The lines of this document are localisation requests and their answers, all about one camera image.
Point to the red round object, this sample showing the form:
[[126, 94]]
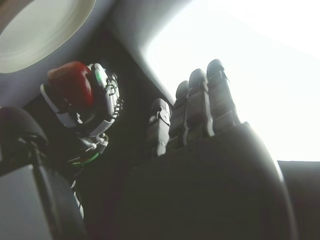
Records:
[[72, 82]]

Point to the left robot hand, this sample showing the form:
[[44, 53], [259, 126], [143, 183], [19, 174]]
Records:
[[190, 190]]

